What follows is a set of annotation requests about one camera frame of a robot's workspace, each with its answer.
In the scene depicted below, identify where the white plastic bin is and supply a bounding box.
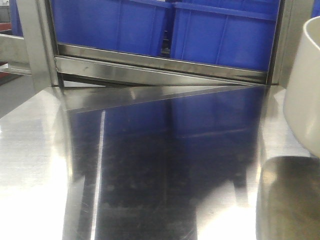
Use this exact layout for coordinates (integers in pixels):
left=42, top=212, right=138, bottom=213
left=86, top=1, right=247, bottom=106
left=283, top=16, right=320, bottom=157

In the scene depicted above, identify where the blue plastic crate left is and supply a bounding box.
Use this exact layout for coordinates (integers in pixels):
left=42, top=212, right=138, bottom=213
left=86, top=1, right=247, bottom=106
left=51, top=0, right=172, bottom=57

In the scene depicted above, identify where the blue plastic crate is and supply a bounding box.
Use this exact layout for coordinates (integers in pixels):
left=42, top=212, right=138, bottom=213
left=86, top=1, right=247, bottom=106
left=51, top=0, right=172, bottom=57
left=170, top=0, right=280, bottom=72

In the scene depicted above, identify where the blue plastic crate right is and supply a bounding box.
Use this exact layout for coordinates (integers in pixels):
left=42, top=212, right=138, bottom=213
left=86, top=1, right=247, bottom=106
left=170, top=0, right=280, bottom=72

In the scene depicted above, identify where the blue crate far left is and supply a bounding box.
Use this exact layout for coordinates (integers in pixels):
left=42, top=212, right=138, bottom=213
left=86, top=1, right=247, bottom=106
left=9, top=0, right=23, bottom=37

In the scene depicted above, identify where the blue crate far right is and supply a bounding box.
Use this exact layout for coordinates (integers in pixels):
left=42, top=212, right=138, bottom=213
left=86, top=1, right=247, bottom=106
left=310, top=0, right=320, bottom=18

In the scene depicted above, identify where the stainless steel shelf frame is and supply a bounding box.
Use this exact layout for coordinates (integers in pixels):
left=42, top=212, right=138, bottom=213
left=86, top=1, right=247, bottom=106
left=0, top=0, right=320, bottom=91

